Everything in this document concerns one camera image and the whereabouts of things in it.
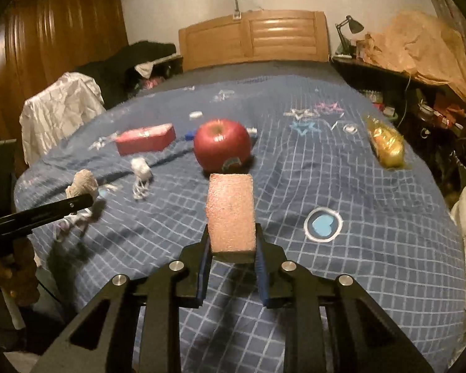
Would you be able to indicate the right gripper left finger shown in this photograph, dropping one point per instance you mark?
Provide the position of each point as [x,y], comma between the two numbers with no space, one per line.
[133,324]

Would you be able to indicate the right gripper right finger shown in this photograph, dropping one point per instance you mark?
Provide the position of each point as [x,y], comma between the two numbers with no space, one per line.
[331,325]

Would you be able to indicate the brown sponge block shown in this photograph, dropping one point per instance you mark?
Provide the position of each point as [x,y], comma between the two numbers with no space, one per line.
[231,218]

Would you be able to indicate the person left hand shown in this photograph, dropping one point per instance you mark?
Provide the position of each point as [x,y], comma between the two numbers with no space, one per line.
[18,277]

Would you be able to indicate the rolled beige sock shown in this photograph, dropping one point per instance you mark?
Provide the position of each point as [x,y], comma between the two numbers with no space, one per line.
[84,183]

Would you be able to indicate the white crumpled plastic bag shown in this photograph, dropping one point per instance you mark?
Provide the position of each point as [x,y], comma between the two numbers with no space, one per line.
[57,112]

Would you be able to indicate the crumpled white face mask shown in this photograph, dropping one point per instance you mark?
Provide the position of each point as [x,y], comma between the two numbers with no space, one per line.
[143,177]

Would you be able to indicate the blue grid star bedspread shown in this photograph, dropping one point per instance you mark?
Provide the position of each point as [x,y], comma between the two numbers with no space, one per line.
[320,194]

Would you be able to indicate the red rectangular box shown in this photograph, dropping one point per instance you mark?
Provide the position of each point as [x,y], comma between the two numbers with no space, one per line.
[147,139]

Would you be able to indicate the yellow snack bag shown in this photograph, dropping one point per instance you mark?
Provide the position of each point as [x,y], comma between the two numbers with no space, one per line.
[386,142]

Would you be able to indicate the black clothes pile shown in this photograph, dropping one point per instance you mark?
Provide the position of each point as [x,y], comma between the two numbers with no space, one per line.
[117,77]

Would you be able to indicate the red apple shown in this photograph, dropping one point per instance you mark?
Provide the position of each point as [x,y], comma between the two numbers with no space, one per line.
[221,144]

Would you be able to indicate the wooden wardrobe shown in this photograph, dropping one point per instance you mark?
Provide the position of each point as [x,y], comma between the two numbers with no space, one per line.
[42,39]

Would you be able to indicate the small white cap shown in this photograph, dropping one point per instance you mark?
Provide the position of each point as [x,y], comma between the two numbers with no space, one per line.
[195,115]

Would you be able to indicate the dark cluttered desk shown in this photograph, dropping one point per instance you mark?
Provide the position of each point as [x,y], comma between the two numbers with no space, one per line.
[403,93]

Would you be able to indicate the crumpled brown paper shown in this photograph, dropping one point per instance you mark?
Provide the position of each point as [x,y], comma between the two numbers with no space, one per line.
[421,46]

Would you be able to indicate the wooden headboard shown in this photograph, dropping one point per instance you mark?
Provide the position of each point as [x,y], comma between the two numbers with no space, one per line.
[257,36]

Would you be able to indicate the black desk lamp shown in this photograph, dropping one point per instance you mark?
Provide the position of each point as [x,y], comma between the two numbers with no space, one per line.
[345,30]

